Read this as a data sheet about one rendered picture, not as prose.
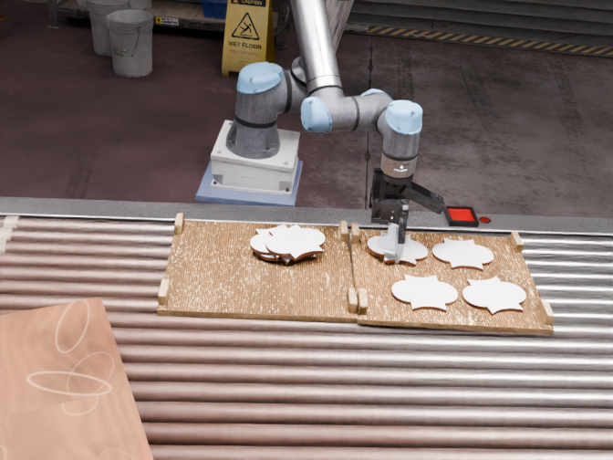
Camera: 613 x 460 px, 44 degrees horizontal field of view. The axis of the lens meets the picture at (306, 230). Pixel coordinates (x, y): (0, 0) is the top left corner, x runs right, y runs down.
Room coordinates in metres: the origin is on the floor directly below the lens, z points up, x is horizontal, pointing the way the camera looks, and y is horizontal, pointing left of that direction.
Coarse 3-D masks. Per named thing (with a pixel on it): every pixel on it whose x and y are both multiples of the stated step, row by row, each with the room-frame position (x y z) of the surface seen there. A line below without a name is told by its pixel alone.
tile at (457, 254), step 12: (444, 240) 1.55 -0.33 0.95; (468, 240) 1.55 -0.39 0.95; (432, 252) 1.49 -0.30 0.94; (444, 252) 1.49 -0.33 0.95; (456, 252) 1.50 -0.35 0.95; (468, 252) 1.50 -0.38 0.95; (480, 252) 1.51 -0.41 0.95; (456, 264) 1.45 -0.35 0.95; (468, 264) 1.45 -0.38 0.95; (480, 264) 1.46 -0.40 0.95
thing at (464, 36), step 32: (384, 0) 6.04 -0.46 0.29; (416, 0) 6.05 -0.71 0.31; (448, 0) 6.04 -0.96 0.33; (480, 0) 6.03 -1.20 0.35; (512, 0) 6.01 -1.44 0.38; (544, 0) 6.01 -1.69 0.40; (576, 0) 6.00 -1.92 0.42; (608, 0) 5.99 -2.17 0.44; (352, 32) 6.03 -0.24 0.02; (384, 32) 6.05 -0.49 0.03; (416, 32) 6.04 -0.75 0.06; (448, 32) 6.03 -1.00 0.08; (480, 32) 6.02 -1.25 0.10; (512, 32) 6.02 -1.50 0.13; (544, 32) 6.01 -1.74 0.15; (576, 32) 5.99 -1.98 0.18; (608, 32) 5.99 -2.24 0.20
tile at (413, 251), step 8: (376, 240) 1.50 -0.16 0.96; (408, 240) 1.53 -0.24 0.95; (368, 248) 1.48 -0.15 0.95; (376, 248) 1.47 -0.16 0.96; (408, 248) 1.49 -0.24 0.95; (416, 248) 1.50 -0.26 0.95; (424, 248) 1.50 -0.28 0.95; (384, 256) 1.44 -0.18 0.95; (392, 256) 1.45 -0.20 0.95; (408, 256) 1.46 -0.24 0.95; (416, 256) 1.46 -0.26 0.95; (424, 256) 1.47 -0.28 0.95; (408, 264) 1.44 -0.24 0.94
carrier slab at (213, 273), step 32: (192, 224) 1.54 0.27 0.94; (224, 224) 1.55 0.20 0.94; (256, 224) 1.56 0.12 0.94; (192, 256) 1.40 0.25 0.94; (224, 256) 1.41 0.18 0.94; (256, 256) 1.42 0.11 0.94; (320, 256) 1.45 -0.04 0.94; (192, 288) 1.29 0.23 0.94; (224, 288) 1.30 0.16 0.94; (256, 288) 1.31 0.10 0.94; (288, 288) 1.31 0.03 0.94; (320, 288) 1.32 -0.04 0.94; (320, 320) 1.23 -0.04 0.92; (352, 320) 1.23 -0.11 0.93
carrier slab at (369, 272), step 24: (360, 240) 1.53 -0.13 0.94; (432, 240) 1.56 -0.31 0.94; (456, 240) 1.56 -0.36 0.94; (480, 240) 1.57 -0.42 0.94; (504, 240) 1.58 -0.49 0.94; (360, 264) 1.43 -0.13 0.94; (384, 264) 1.44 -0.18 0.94; (432, 264) 1.45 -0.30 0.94; (504, 264) 1.48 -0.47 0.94; (384, 288) 1.34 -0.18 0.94; (456, 288) 1.37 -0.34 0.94; (528, 288) 1.39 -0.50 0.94; (384, 312) 1.26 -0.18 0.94; (408, 312) 1.27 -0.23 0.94; (432, 312) 1.27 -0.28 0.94; (456, 312) 1.28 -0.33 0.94; (480, 312) 1.29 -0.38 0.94; (504, 312) 1.29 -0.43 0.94; (528, 312) 1.30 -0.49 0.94
